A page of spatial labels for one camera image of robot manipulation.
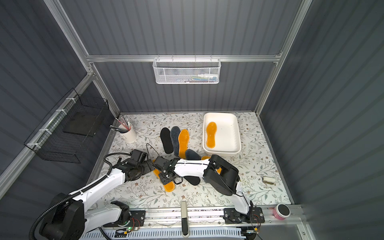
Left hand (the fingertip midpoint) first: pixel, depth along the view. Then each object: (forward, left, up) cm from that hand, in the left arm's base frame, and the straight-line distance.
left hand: (147, 169), depth 86 cm
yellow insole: (-10, -14, -2) cm, 17 cm away
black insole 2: (-6, -27, -3) cm, 27 cm away
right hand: (-4, -11, -3) cm, 12 cm away
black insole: (+22, -8, -2) cm, 23 cm away
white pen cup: (+23, +15, +3) cm, 28 cm away
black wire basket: (+8, +36, +24) cm, 44 cm away
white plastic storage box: (+29, -47, -4) cm, 55 cm away
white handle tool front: (-25, -23, -1) cm, 34 cm away
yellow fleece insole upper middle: (+24, -20, -3) cm, 31 cm away
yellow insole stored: (+31, -40, -3) cm, 51 cm away
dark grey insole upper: (+29, -13, -3) cm, 32 cm away
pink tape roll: (-23, -69, +2) cm, 73 cm away
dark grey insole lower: (+11, -26, -4) cm, 28 cm away
